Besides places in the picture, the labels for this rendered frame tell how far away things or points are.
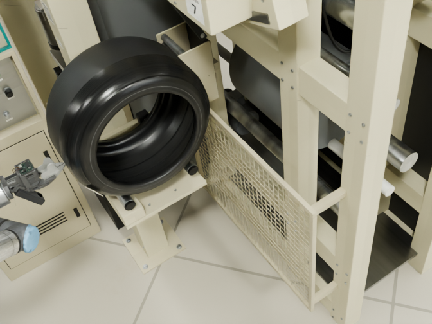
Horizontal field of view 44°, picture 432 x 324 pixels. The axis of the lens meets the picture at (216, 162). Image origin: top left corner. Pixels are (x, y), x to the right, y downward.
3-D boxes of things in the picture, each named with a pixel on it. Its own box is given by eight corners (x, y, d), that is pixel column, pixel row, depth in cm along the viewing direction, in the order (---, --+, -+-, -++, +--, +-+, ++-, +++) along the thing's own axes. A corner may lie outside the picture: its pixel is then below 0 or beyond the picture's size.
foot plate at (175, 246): (122, 240, 302) (121, 238, 301) (163, 217, 310) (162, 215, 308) (143, 274, 286) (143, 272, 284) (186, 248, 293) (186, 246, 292)
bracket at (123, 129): (82, 164, 226) (74, 148, 219) (163, 122, 238) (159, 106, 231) (85, 169, 224) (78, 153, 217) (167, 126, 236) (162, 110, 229)
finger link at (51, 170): (63, 159, 181) (38, 172, 178) (69, 171, 185) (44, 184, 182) (60, 154, 183) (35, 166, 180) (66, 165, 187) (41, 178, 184)
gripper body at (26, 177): (37, 170, 176) (2, 188, 173) (46, 186, 183) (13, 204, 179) (29, 157, 181) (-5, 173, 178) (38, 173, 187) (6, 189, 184)
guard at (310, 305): (201, 184, 283) (179, 81, 232) (204, 183, 284) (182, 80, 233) (310, 312, 228) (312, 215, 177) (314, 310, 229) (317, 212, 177)
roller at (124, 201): (87, 158, 223) (90, 149, 221) (98, 157, 226) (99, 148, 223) (123, 211, 201) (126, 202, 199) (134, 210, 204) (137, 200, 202)
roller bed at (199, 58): (168, 89, 245) (155, 35, 223) (196, 76, 249) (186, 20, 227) (190, 112, 233) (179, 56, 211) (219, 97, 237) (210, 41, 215)
